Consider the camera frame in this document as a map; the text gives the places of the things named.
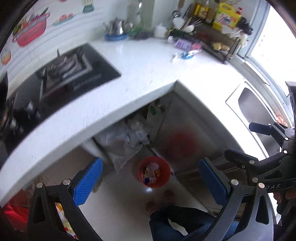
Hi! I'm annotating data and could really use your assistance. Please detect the black wire rack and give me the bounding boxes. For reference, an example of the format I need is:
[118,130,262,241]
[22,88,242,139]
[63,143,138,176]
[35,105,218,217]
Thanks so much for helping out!
[185,5,241,64]

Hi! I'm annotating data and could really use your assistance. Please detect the brown sauce bottle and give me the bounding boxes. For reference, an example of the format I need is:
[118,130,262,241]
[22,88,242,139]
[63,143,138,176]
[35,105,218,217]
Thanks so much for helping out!
[201,6,212,21]

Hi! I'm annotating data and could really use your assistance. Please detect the red plastic basin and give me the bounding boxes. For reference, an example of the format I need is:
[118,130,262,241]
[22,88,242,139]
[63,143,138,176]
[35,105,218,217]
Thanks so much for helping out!
[138,156,171,188]

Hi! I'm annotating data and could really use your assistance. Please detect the kitchen cartoon wall sticker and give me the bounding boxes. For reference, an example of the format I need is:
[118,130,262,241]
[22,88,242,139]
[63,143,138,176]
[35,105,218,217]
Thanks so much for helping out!
[0,0,97,66]

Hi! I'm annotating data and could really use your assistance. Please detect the person's right hand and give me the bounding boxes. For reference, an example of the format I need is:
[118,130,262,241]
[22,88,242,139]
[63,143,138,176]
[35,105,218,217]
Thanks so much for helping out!
[273,189,296,216]

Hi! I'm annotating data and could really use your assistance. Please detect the black glass gas stove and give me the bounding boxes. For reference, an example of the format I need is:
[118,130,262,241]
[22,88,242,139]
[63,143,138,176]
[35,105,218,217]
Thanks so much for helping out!
[0,43,122,151]

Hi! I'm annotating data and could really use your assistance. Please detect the black plastic bag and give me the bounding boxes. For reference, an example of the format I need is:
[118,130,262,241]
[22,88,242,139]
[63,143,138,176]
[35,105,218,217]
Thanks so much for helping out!
[236,17,253,35]

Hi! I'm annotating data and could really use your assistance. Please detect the stainless steel sink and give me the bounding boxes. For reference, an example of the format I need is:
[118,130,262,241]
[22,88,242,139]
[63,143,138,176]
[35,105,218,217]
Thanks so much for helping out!
[225,79,292,163]

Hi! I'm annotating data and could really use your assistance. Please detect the cooking oil bottle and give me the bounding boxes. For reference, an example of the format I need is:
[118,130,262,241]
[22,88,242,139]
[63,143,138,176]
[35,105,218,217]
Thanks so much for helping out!
[193,3,204,18]

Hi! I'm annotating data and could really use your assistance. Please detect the dark sauce bottle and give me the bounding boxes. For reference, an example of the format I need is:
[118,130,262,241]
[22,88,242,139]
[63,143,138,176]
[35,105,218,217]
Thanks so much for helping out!
[208,7,218,24]

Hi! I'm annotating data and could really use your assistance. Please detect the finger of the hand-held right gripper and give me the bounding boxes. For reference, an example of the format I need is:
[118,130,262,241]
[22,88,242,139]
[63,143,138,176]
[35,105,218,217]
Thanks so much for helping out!
[249,122,296,142]
[224,149,292,185]

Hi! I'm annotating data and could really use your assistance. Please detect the black wok with lid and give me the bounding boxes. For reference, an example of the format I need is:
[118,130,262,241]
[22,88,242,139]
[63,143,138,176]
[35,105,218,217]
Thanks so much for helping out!
[0,72,10,130]

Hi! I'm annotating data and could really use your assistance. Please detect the black utensil holder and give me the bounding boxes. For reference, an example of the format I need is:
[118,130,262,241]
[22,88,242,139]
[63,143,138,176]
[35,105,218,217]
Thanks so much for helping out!
[168,29,185,40]

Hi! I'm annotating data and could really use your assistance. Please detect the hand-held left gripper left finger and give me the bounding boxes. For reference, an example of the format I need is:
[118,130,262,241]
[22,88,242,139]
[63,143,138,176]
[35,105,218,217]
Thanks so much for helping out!
[27,157,104,241]

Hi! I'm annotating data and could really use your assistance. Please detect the yellow detergent jug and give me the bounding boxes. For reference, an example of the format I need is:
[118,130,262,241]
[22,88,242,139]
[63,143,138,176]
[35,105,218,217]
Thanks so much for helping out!
[213,3,242,29]

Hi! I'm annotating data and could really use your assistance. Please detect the green tray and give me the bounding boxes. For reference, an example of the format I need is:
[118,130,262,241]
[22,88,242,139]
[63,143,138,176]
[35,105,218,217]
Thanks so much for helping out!
[129,27,148,35]

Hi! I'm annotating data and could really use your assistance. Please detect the dark scouring pad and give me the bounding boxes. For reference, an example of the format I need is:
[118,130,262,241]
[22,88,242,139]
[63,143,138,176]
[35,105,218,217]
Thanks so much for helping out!
[134,30,154,40]

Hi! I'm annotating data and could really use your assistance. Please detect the steel cabinet door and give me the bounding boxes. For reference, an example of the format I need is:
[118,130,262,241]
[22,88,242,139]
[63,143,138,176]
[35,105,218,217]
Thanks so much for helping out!
[150,90,227,176]

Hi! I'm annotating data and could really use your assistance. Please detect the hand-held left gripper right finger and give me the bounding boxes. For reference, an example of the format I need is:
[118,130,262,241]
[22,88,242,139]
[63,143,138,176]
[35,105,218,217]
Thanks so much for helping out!
[198,158,274,241]

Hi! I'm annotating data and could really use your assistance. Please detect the pile of clear plastic bags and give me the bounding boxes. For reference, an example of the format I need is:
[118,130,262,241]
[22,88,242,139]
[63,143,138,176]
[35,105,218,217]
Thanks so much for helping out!
[99,116,151,173]

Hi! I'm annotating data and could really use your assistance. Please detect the bundle of chopsticks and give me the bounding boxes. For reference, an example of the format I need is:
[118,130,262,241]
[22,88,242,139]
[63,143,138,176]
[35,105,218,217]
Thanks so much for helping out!
[183,17,204,29]

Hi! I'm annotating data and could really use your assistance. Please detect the white lidded jar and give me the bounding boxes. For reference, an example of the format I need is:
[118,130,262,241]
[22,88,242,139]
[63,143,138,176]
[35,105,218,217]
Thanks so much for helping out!
[154,23,167,38]

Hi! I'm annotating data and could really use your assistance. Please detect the steel teapot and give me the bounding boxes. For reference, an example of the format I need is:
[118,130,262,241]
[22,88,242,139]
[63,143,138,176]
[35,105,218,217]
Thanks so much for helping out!
[103,19,133,35]

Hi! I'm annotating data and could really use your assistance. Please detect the window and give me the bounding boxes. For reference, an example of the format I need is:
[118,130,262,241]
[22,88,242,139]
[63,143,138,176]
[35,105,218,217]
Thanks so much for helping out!
[236,0,296,116]

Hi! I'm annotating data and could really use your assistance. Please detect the white hanging plastic bag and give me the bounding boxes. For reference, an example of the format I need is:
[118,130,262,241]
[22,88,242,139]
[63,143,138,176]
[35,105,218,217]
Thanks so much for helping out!
[222,24,247,42]

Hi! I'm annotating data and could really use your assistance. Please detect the colourful snack packets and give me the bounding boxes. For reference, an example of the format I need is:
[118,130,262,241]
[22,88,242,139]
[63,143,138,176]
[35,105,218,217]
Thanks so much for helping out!
[54,203,77,239]

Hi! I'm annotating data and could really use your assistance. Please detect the blue saucer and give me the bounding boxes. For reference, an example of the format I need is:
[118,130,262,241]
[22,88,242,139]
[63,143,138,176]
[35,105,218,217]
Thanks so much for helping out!
[105,32,129,42]

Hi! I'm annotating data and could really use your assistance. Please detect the glass carafe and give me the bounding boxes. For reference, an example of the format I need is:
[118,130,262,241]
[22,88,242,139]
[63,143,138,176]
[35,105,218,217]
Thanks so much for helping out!
[131,0,145,29]

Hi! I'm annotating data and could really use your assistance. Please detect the green and white carton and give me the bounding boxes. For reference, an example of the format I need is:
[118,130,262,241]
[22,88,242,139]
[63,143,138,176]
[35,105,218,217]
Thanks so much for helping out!
[147,103,162,121]

